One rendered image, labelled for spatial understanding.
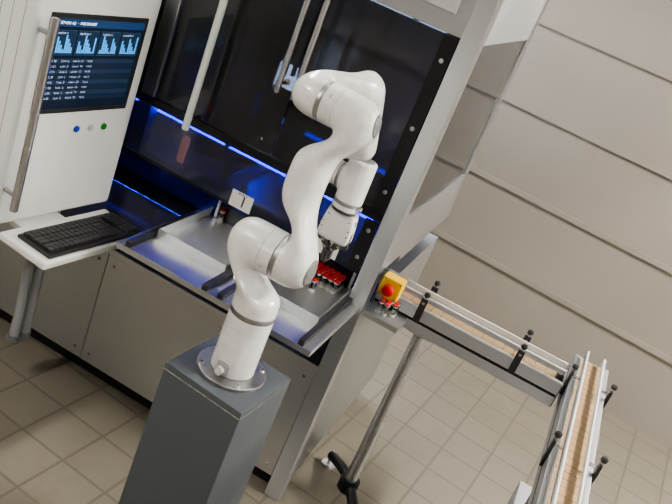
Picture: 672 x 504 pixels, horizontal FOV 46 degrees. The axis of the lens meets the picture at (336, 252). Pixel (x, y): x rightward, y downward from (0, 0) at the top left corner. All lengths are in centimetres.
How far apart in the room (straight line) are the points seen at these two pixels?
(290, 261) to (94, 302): 145
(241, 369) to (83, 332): 132
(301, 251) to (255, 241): 12
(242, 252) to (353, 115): 43
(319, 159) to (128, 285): 141
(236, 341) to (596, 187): 299
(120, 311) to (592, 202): 269
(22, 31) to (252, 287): 98
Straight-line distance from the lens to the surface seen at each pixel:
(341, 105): 184
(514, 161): 472
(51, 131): 261
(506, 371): 273
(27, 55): 243
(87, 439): 315
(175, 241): 260
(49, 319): 340
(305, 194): 188
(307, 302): 256
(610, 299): 477
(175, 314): 302
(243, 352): 205
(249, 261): 196
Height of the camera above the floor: 205
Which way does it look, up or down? 23 degrees down
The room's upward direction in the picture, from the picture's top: 22 degrees clockwise
